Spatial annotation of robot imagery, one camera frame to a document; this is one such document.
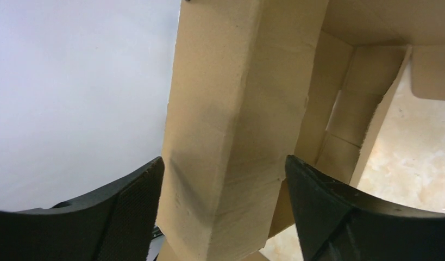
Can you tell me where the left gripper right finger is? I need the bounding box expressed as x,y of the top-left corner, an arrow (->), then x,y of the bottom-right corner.
285,155 -> 445,260

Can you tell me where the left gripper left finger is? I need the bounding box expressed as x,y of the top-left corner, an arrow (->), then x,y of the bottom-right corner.
0,157 -> 165,260

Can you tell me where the brown cardboard box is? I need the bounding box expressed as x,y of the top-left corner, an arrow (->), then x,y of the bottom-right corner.
157,1 -> 445,260

